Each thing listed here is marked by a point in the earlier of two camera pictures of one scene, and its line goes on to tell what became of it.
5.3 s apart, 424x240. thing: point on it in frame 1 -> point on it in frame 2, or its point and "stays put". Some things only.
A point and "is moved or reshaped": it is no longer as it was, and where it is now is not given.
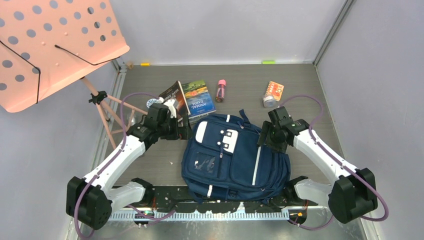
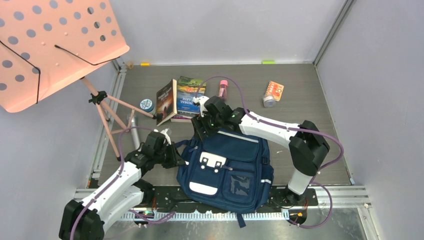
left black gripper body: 170,130 -> 167,156
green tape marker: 268,62 stays put
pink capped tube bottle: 221,89 stays put
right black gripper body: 272,139 -> 211,124
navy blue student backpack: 221,161 is moved or reshaped
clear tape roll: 269,101 stays put
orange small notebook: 274,89 stays put
